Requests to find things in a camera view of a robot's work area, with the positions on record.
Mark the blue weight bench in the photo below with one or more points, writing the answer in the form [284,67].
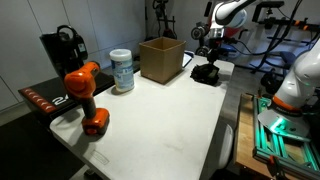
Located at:
[230,49]

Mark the black exercise bike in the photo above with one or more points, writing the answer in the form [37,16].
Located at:
[163,23]

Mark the black floor bag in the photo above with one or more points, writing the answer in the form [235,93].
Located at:
[270,81]

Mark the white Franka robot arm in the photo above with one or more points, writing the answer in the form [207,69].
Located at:
[300,76]

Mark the wooden base board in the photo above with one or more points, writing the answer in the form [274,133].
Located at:
[243,133]

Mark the green-lit aluminium frame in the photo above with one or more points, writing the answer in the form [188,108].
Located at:
[286,150]

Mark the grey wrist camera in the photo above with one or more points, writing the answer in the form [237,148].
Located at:
[199,32]

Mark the red exercise ball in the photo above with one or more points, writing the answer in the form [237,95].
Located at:
[238,30]

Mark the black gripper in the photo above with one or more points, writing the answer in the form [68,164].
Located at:
[215,50]

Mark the white wall cabinets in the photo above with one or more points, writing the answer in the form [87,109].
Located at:
[33,33]

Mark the brown cardboard box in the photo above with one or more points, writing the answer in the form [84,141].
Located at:
[161,60]

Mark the white wipes canister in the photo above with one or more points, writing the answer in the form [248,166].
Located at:
[122,70]

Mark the black gym machine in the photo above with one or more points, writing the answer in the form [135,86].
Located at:
[280,60]

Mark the black plyo box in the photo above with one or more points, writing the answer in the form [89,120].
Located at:
[50,96]

